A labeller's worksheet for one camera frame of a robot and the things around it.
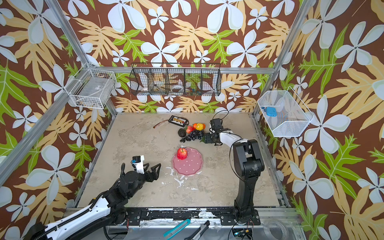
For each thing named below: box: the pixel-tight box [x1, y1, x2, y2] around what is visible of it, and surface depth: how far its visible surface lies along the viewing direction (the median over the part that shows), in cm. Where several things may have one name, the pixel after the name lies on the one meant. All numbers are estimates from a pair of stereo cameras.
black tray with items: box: [168, 115, 190, 128], surface depth 117 cm
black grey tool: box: [184, 220, 210, 240], surface depth 71 cm
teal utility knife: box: [163, 218, 191, 240], surface depth 72 cm
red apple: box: [177, 147, 188, 160], surface depth 92 cm
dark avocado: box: [178, 128, 186, 138], surface depth 106 cm
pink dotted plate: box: [172, 147, 204, 176], surface depth 93 cm
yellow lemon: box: [196, 123, 204, 131], surface depth 107 cm
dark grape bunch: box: [180, 130, 204, 143], surface depth 103 cm
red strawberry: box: [186, 126, 195, 134], surface depth 107 cm
